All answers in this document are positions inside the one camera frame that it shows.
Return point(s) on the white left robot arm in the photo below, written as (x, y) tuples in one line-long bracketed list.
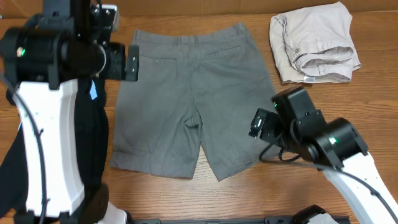
[(43, 61)]

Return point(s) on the beige folded shorts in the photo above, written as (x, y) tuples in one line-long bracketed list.
[(314, 45)]

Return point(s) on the black garment with blue stripes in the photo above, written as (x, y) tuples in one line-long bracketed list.
[(91, 136)]

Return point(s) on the grey shorts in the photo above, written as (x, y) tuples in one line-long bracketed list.
[(193, 93)]

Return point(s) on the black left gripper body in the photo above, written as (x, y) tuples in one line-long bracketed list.
[(114, 66)]

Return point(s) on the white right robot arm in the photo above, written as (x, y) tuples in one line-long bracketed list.
[(337, 150)]

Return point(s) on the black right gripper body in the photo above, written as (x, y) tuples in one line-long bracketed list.
[(274, 126)]

